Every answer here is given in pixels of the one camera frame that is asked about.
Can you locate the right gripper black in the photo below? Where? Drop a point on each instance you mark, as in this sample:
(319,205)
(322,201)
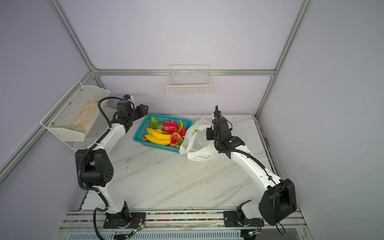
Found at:
(217,120)

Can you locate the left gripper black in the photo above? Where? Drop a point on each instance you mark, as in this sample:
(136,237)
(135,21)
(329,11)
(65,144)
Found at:
(141,110)

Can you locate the white lemon print plastic bag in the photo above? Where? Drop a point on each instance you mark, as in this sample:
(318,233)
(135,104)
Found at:
(196,147)

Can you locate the yellow fake banana bunch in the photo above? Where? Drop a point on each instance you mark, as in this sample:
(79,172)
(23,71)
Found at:
(158,138)

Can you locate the pink fake dragon fruit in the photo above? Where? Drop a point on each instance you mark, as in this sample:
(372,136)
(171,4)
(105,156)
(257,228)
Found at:
(170,127)

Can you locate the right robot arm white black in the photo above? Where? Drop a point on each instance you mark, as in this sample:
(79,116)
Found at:
(278,199)

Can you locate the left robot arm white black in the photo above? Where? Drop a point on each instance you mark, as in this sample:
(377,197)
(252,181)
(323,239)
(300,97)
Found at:
(94,167)

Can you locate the green fake leafy fruit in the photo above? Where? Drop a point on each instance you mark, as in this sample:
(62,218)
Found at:
(154,124)

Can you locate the teal plastic basket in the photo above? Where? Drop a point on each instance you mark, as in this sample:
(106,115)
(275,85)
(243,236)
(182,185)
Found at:
(139,136)

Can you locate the lower white mesh shelf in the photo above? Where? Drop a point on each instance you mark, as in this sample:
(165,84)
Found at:
(95,132)

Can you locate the white mesh shelf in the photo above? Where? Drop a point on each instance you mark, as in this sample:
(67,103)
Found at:
(95,132)
(60,118)

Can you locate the beige cloth in shelf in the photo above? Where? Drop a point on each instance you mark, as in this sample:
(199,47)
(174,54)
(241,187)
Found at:
(84,120)

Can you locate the upper white mesh shelf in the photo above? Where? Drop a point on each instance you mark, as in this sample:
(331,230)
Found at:
(60,118)

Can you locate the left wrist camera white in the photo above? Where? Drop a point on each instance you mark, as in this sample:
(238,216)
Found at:
(133,106)

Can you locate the white wire wall basket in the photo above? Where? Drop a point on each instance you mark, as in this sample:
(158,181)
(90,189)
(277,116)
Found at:
(188,80)

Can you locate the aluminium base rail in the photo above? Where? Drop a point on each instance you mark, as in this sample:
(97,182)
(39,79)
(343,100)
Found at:
(183,225)

